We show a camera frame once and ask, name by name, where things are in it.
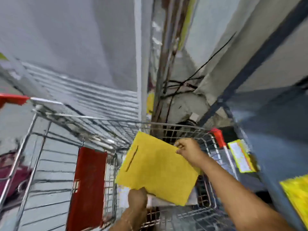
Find yellow shelf label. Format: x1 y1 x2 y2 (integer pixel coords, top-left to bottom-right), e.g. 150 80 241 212
227 139 257 173

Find person's right hand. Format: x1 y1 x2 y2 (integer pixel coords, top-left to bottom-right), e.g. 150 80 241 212
174 138 205 167

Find brown upright pole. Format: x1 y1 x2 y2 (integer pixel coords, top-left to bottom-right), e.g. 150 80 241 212
151 0 184 140

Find person's left hand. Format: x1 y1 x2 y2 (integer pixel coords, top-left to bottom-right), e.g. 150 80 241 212
128 187 149 211

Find white packet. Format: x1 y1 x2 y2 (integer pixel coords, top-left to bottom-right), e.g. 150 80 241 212
118 186 198 210

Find person's right forearm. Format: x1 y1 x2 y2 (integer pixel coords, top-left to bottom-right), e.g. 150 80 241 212
192 155 295 231

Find yellow strip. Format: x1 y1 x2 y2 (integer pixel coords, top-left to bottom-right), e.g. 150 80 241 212
178 0 198 51

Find maroon object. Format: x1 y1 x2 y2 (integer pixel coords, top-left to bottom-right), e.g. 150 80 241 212
0 151 32 200

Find blue-grey metal shelf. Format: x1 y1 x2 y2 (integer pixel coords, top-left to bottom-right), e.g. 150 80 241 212
197 0 308 231

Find metal wire shopping cart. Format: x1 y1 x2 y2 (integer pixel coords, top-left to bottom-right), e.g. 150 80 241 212
0 93 239 231

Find red plastic cart seat flap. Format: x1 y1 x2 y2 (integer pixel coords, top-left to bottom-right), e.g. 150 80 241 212
66 147 108 231

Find black cables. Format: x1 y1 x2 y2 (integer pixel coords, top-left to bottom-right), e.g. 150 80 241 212
160 32 237 123

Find yellow cleaning cloth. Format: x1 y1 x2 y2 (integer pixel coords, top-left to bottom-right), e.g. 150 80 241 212
115 131 201 207

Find yellow packets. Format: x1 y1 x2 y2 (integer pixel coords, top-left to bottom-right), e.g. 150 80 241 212
279 175 308 229

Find person's left forearm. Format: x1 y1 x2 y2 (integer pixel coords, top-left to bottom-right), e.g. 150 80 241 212
109 209 147 231

